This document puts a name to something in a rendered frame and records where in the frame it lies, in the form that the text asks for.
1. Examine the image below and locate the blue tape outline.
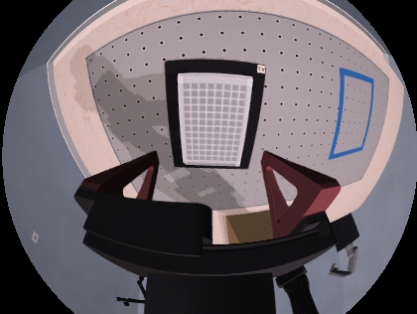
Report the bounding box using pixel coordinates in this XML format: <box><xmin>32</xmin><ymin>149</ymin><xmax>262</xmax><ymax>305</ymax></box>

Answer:
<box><xmin>329</xmin><ymin>68</ymin><xmax>373</xmax><ymax>160</ymax></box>

